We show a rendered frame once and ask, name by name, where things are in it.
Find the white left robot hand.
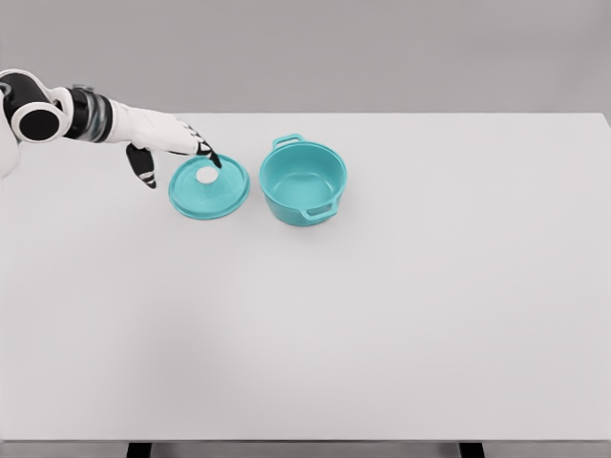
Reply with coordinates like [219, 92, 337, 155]
[124, 107, 224, 190]

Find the teal pot lid white knob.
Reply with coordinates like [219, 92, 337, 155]
[167, 154, 251, 221]

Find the teal pot with two handles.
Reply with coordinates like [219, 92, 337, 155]
[259, 133, 348, 227]

